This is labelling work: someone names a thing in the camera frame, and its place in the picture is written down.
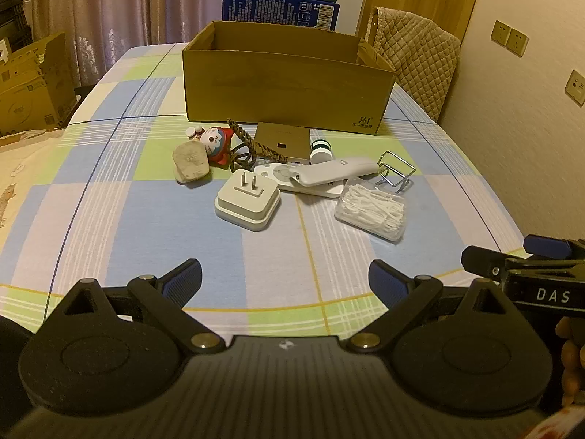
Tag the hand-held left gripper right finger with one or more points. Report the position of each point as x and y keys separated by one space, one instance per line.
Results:
x=388 y=283

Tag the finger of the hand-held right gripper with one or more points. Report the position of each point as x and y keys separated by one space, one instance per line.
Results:
x=482 y=260
x=548 y=244

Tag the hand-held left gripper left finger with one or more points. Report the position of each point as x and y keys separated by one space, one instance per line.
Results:
x=183 y=280

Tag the white plug adapter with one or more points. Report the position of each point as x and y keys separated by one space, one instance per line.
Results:
x=247 y=201

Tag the beige stone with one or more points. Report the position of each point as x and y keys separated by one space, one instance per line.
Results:
x=191 y=162

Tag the white handheld device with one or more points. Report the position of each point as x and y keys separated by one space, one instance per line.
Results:
x=333 y=170

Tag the red cat figurine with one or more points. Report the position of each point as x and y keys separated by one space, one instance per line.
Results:
x=217 y=144

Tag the white remote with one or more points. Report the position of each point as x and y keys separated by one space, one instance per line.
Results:
x=279 y=176

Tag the small tan box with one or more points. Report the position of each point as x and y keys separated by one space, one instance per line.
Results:
x=281 y=141

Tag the brown cardboard box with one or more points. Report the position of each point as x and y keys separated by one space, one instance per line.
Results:
x=274 y=96

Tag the person's right hand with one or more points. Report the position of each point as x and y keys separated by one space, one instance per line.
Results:
x=571 y=361

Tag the checked tablecloth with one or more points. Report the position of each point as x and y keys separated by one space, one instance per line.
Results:
x=137 y=201

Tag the green and white jar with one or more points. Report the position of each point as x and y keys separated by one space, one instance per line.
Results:
x=321 y=151

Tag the beige patterned cloth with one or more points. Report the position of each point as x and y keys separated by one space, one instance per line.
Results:
x=23 y=178

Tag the beige quilted chair cover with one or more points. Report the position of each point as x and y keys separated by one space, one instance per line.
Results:
x=420 y=64

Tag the open storage carton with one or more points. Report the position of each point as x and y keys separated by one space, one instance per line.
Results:
x=32 y=91

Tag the mauve patterned curtain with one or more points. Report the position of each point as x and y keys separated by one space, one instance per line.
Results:
x=137 y=4

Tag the blue printed carton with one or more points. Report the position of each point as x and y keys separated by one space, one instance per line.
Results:
x=283 y=7

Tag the black folding rack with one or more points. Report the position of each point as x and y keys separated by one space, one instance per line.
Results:
x=13 y=4

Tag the gold wall socket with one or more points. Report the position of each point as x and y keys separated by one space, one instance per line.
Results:
x=518 y=42
x=576 y=87
x=501 y=33

